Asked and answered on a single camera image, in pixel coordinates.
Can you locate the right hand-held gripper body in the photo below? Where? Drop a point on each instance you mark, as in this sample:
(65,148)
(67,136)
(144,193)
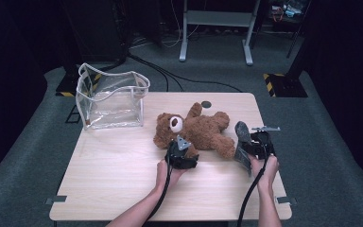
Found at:
(261,145)

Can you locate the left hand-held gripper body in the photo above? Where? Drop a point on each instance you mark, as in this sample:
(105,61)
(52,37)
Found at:
(176,157)

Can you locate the grey towel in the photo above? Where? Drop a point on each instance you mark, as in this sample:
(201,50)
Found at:
(242,129)

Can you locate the brown teddy bear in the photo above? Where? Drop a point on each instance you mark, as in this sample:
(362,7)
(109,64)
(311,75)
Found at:
(204,130)

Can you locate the clear plastic bag white trim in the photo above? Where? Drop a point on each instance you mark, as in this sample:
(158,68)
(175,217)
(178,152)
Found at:
(113,107)

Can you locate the person's left hand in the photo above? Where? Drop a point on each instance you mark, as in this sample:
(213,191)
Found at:
(164,178)

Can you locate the person's right hand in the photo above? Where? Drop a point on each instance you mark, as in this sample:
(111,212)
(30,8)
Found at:
(269,171)

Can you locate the grey tape strip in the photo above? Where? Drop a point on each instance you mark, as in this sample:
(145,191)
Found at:
(286,200)
(56,199)

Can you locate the dark round table grommet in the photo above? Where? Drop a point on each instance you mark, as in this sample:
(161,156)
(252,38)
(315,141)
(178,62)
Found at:
(207,104)

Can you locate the black stand base striped edge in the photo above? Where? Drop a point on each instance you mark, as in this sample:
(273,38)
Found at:
(288,86)
(64,86)

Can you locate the dark cart with electronics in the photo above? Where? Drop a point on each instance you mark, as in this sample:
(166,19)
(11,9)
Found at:
(288,12)

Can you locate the dark cabinet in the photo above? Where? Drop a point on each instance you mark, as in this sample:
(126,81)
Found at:
(100,31)

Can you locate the white metal desk frame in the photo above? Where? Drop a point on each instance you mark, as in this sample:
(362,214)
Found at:
(217,18)

